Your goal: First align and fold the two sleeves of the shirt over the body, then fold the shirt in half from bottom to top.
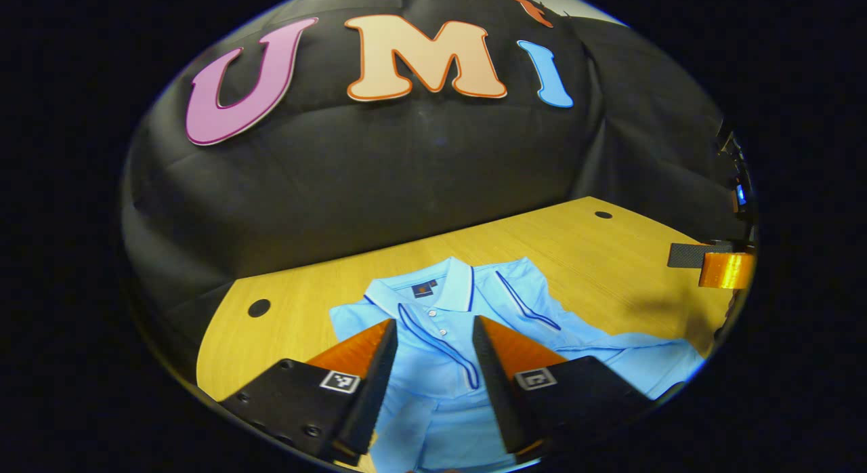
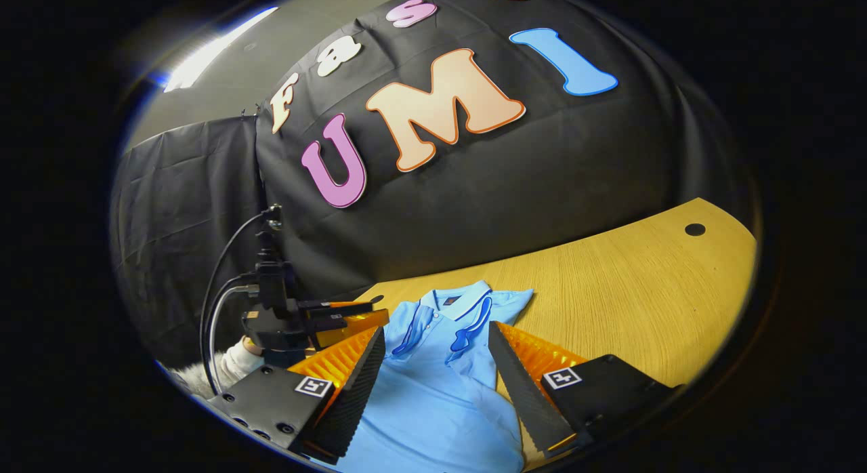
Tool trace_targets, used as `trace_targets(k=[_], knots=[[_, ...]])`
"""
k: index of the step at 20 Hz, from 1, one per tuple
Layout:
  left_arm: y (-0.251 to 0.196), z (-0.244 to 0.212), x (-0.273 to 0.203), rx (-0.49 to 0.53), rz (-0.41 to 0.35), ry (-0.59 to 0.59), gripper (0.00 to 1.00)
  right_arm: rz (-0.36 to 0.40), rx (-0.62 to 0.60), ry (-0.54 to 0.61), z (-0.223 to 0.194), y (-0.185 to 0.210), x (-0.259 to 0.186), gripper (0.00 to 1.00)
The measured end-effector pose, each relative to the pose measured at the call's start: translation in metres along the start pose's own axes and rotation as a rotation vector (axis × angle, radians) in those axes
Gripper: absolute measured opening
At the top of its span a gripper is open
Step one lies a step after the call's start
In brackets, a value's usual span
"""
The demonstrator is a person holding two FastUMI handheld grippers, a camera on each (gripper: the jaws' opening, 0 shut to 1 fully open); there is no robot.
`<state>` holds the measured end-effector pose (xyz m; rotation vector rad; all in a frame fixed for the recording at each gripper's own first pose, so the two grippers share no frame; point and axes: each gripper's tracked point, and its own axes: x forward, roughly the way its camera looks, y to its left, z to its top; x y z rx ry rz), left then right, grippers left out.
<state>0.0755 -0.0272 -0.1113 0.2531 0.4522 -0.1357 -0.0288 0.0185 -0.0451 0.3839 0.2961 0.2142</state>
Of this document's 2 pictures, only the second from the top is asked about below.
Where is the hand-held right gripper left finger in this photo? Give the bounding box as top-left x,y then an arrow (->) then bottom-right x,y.
205,325 -> 387,464

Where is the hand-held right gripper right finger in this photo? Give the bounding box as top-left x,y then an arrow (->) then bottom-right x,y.
488,321 -> 685,458

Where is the light blue polo T-shirt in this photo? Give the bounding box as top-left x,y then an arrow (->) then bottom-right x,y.
322,280 -> 536,473

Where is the black backdrop cloth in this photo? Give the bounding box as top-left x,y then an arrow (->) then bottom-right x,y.
110,0 -> 753,369

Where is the ceiling light panel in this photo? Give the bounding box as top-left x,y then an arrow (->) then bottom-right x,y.
161,7 -> 280,94

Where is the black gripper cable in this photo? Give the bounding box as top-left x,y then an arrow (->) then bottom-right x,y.
207,283 -> 261,396
199,212 -> 272,396

